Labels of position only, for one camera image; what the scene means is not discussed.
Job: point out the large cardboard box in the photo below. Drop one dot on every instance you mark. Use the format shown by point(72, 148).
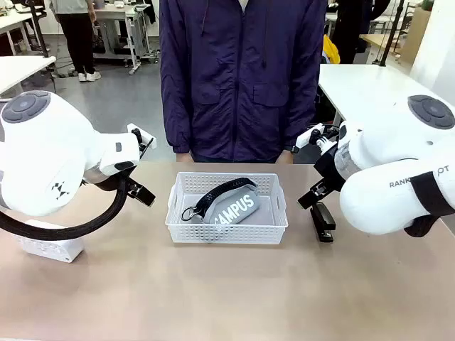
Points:
point(416, 35)

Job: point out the black pole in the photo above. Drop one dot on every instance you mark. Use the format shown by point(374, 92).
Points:
point(391, 35)

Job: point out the person in black clothes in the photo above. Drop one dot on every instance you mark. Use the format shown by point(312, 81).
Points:
point(355, 28)

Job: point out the wooden table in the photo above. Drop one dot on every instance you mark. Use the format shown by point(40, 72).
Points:
point(373, 38)

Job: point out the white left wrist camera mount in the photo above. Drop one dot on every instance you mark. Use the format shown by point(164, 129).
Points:
point(133, 128)

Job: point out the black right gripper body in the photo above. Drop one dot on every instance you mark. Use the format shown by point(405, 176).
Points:
point(328, 167)

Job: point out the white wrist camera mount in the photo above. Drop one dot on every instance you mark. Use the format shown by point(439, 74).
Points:
point(305, 136)
point(133, 128)

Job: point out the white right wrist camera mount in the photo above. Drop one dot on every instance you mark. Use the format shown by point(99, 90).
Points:
point(305, 136)

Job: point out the yellow bag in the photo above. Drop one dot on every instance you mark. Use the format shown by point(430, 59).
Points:
point(332, 51)

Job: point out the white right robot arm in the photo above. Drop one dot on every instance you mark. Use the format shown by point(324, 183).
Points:
point(384, 199)

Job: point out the person's left hand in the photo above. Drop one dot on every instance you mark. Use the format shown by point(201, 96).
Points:
point(285, 158)

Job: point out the white desk with metal legs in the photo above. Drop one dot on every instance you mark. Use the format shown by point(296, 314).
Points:
point(113, 14)

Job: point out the black stapler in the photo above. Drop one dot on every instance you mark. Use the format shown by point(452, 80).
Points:
point(323, 223)

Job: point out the white perforated plastic basket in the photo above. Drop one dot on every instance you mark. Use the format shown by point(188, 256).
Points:
point(227, 234)

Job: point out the black wristwatch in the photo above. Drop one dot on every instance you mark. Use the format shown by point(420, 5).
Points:
point(295, 149)

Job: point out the grey Campus pencil case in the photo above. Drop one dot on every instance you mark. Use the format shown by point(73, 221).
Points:
point(238, 209)

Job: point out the white rectangular box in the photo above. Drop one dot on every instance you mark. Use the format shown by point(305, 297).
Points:
point(53, 248)

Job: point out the person in black trousers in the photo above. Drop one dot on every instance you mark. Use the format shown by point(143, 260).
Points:
point(76, 32)

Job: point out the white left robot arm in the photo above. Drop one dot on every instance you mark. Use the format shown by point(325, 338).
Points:
point(46, 149)

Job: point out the person in purple jacket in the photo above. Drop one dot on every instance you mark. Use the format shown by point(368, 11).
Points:
point(241, 89)

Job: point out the person's right hand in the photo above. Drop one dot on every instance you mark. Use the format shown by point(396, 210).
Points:
point(184, 158)

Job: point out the black stand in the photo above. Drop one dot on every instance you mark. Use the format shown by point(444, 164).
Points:
point(41, 35)

